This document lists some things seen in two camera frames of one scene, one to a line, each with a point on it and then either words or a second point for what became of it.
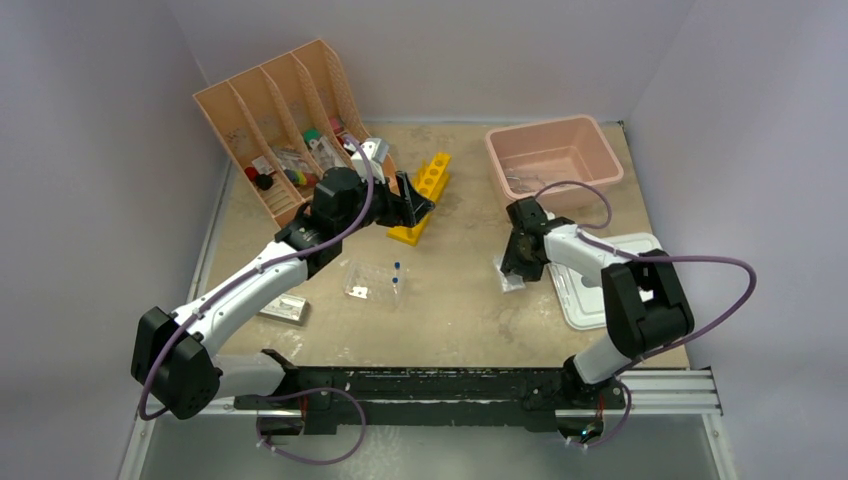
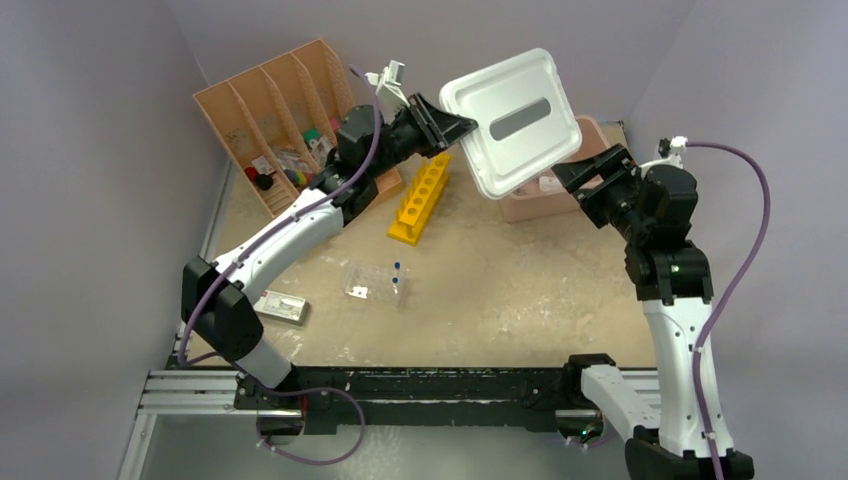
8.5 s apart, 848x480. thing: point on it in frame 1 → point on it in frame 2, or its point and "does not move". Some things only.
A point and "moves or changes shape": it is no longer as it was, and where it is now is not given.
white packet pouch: (509, 281) moves or changes shape
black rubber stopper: (264, 181) does not move
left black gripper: (404, 209) → (436, 128)
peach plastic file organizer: (286, 122) does not move
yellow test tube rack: (430, 181) does not move
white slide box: (286, 307) does not move
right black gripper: (531, 273) → (616, 166)
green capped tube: (311, 134) does not move
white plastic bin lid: (633, 243) moves or changes shape
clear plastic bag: (379, 283) does not move
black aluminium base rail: (449, 395) does not move
